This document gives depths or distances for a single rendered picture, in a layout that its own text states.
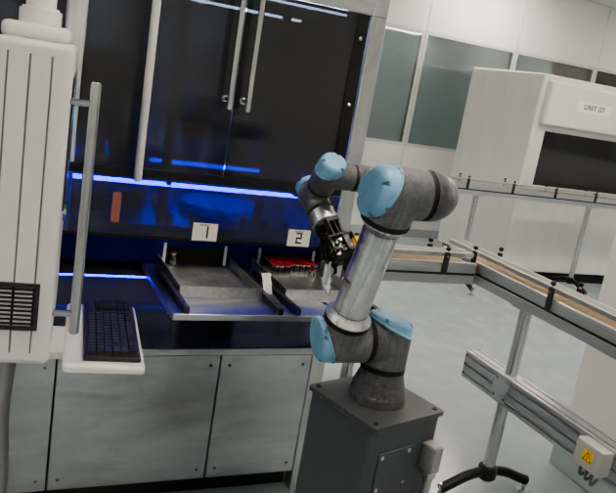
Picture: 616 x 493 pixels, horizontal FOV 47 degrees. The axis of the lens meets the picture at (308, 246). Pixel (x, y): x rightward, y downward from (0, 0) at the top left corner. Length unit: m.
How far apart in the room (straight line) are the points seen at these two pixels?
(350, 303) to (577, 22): 7.80
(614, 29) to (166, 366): 7.97
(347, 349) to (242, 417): 1.03
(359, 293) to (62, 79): 0.81
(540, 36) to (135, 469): 7.27
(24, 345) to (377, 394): 0.86
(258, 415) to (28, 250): 1.27
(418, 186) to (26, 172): 0.86
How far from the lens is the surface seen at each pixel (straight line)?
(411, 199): 1.54
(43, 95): 1.69
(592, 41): 9.44
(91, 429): 2.59
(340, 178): 1.91
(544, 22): 8.95
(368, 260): 1.62
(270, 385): 2.69
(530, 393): 2.90
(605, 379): 3.44
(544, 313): 2.80
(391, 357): 1.82
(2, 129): 1.71
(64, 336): 2.03
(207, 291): 2.17
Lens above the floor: 1.56
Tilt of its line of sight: 13 degrees down
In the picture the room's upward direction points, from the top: 10 degrees clockwise
